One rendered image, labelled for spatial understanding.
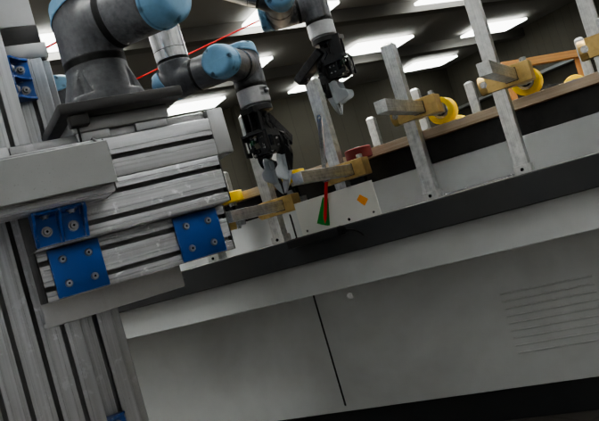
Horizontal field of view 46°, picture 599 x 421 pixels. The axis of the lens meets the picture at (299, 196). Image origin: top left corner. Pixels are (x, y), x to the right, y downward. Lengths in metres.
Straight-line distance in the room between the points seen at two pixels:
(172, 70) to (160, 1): 0.36
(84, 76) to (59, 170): 0.25
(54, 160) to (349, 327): 1.41
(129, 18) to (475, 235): 1.07
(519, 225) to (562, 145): 0.29
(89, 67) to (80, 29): 0.07
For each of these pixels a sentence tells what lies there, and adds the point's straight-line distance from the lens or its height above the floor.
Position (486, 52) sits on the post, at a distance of 1.88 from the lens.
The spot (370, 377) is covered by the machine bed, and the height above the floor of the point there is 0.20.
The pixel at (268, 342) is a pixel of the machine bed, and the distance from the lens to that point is 2.49.
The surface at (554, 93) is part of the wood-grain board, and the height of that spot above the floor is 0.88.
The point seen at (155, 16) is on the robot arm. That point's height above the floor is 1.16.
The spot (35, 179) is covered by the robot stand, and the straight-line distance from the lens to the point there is 1.13.
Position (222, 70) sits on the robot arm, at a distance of 1.54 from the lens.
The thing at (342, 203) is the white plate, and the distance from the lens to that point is 2.01.
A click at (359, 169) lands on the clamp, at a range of 1.98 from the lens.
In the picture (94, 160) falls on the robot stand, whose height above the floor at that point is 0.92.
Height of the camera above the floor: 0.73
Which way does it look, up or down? 3 degrees up
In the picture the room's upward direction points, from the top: 16 degrees counter-clockwise
